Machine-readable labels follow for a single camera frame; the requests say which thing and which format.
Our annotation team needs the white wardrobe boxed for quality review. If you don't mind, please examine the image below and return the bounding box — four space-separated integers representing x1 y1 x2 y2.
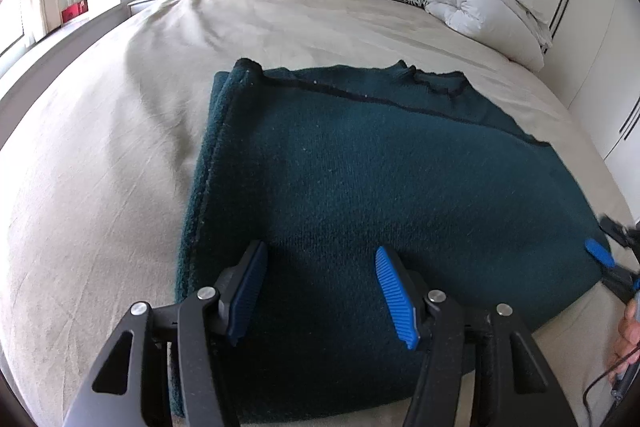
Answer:
520 0 640 168

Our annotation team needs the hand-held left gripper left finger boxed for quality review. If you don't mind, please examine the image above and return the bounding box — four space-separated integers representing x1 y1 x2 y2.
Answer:
62 240 269 427

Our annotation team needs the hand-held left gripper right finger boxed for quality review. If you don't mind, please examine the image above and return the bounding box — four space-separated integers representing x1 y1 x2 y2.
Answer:
375 246 581 427

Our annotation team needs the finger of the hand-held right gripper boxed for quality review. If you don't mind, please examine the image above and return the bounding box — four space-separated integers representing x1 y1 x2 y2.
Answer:
584 238 640 303
599 215 640 253

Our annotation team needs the white nightstand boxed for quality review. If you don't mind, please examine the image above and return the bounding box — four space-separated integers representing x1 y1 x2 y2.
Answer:
127 0 183 18

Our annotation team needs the white folded duvet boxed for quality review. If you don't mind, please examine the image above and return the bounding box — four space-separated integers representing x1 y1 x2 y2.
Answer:
420 0 553 74

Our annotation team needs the person's right hand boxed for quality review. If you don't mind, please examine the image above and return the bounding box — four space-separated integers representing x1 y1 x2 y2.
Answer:
614 294 640 375

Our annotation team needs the bed with beige sheet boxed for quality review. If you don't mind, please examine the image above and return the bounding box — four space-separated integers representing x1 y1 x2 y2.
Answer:
0 0 640 427

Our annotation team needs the dark green knit sweater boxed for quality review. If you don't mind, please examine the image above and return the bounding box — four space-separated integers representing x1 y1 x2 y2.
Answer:
167 57 613 424

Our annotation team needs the red storage box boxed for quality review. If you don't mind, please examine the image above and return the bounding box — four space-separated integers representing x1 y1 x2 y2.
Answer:
61 1 89 26

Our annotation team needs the black cable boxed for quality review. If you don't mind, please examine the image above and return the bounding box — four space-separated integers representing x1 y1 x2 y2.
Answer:
582 352 640 427

